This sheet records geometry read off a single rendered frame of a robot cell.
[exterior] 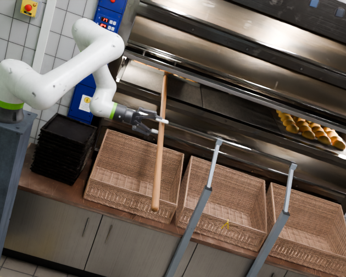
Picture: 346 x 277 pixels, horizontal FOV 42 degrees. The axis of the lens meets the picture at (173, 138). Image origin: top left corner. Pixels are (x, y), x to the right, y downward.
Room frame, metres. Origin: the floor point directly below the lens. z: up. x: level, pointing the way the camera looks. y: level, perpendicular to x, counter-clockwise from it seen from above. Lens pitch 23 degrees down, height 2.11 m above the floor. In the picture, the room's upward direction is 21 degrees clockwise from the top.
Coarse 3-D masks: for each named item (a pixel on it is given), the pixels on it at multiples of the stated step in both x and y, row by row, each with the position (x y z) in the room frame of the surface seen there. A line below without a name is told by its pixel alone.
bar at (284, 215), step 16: (176, 128) 2.41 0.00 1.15; (224, 144) 2.45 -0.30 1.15; (288, 160) 2.51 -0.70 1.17; (208, 176) 2.30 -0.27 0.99; (288, 176) 2.47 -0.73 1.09; (208, 192) 2.22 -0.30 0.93; (288, 192) 2.39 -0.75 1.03; (192, 224) 2.21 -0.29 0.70; (272, 240) 2.28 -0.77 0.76; (176, 256) 2.21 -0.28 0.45; (256, 272) 2.28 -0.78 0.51
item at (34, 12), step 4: (24, 0) 2.56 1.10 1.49; (28, 0) 2.56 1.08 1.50; (32, 0) 2.57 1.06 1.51; (36, 0) 2.60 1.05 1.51; (40, 0) 2.63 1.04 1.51; (24, 4) 2.56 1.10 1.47; (32, 4) 2.57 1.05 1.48; (36, 4) 2.57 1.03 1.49; (40, 4) 2.61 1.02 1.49; (20, 8) 2.56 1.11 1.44; (24, 8) 2.56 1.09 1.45; (32, 8) 2.57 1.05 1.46; (36, 8) 2.57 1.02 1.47; (40, 8) 2.63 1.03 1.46; (20, 12) 2.56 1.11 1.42; (24, 12) 2.56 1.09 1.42; (28, 12) 2.57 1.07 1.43; (32, 12) 2.57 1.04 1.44; (36, 12) 2.58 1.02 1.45; (32, 16) 2.57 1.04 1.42; (36, 16) 2.59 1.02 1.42
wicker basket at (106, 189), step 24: (120, 144) 2.69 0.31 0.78; (144, 144) 2.72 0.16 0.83; (96, 168) 2.61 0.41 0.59; (168, 168) 2.72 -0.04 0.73; (96, 192) 2.24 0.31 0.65; (120, 192) 2.26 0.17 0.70; (144, 192) 2.54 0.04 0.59; (168, 192) 2.65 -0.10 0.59; (144, 216) 2.28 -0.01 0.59; (168, 216) 2.30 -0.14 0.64
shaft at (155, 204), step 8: (160, 112) 2.43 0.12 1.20; (160, 128) 2.19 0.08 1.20; (160, 136) 2.09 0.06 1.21; (160, 144) 2.00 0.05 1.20; (160, 152) 1.91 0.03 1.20; (160, 160) 1.83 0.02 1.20; (160, 168) 1.76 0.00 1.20; (160, 176) 1.70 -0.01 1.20; (152, 200) 1.50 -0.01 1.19; (152, 208) 1.45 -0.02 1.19
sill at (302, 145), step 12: (120, 84) 2.72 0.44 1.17; (132, 84) 2.77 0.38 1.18; (144, 96) 2.75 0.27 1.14; (156, 96) 2.75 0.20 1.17; (168, 96) 2.81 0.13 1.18; (180, 108) 2.78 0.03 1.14; (192, 108) 2.79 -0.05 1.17; (204, 108) 2.85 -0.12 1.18; (216, 120) 2.81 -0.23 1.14; (228, 120) 2.82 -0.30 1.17; (240, 120) 2.88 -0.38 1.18; (252, 132) 2.85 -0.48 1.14; (264, 132) 2.86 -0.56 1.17; (276, 132) 2.92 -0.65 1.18; (288, 144) 2.88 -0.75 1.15; (300, 144) 2.89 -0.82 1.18; (324, 156) 2.92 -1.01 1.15; (336, 156) 2.93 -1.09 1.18
